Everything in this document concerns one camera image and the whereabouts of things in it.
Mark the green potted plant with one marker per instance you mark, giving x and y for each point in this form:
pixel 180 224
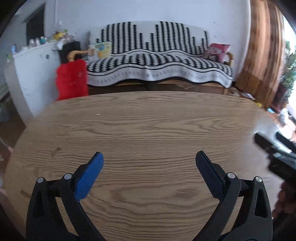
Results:
pixel 288 75

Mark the brown patterned curtain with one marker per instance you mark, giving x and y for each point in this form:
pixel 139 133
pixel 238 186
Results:
pixel 263 65

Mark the colourful picture book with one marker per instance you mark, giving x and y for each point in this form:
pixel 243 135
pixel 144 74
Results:
pixel 99 50

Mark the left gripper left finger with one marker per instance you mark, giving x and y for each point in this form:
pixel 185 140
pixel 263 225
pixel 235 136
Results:
pixel 44 220

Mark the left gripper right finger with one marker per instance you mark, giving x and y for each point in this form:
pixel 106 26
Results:
pixel 253 222

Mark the pink cartoon pillow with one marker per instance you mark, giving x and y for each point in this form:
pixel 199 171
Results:
pixel 216 52

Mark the white cabinet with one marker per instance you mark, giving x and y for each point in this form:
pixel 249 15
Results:
pixel 31 78

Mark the black white striped sofa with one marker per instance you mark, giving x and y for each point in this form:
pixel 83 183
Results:
pixel 155 51

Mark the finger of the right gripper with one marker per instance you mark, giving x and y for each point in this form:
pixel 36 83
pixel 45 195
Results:
pixel 265 144
pixel 289 144

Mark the right hand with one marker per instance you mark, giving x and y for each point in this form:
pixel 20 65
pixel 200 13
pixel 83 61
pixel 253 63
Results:
pixel 286 200

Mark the red plastic bag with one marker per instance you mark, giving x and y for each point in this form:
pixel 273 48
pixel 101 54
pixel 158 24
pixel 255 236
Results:
pixel 71 80

